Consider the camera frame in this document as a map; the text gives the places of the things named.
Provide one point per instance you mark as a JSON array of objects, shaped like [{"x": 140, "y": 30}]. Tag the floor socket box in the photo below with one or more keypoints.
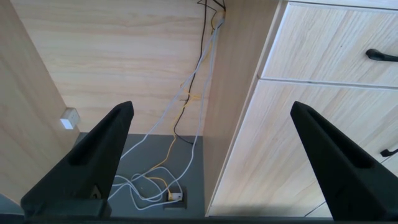
[{"x": 175, "y": 199}]

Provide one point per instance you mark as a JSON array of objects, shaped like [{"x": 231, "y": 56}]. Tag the white wall socket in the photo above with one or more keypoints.
[{"x": 70, "y": 118}]

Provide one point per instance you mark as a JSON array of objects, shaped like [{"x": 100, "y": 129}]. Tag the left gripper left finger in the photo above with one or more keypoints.
[{"x": 90, "y": 161}]

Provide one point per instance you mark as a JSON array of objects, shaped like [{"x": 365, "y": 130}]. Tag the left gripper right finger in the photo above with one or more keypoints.
[{"x": 345, "y": 168}]

